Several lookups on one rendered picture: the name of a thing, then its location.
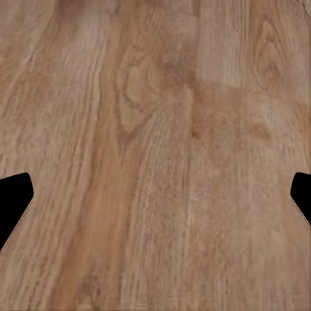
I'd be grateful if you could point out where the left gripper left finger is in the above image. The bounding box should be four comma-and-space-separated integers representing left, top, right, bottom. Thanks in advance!
0, 172, 34, 250

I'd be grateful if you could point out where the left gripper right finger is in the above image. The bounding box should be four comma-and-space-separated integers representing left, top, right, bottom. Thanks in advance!
290, 172, 311, 225

